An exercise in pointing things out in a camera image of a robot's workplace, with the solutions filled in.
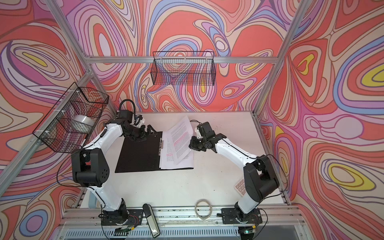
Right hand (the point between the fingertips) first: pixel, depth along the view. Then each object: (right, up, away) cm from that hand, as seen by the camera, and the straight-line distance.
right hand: (190, 148), depth 86 cm
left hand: (-23, +8, +4) cm, 25 cm away
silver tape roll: (-53, +17, -12) cm, 57 cm away
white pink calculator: (+28, -21, -4) cm, 35 cm away
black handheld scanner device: (-18, -31, -17) cm, 40 cm away
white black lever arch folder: (-33, -6, +10) cm, 35 cm away
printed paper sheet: (-7, +7, +12) cm, 16 cm away
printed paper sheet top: (-14, -8, +7) cm, 18 cm away
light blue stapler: (-50, -25, -11) cm, 57 cm away
